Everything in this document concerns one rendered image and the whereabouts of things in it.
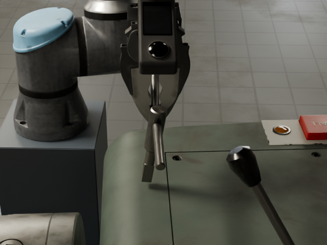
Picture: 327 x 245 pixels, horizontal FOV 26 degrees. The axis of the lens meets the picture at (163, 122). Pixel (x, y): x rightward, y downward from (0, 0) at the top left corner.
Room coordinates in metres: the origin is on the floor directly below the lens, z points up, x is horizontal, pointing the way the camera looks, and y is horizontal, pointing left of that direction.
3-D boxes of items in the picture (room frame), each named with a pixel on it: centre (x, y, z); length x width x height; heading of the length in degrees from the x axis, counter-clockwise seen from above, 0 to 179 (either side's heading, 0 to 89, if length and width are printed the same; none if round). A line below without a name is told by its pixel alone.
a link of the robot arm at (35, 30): (1.25, 0.22, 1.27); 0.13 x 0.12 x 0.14; 102
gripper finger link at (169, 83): (0.87, -0.01, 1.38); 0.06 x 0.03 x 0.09; 3
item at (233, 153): (0.67, -0.09, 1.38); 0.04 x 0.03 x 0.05; 93
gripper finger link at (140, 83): (0.87, 0.03, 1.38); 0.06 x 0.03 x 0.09; 3
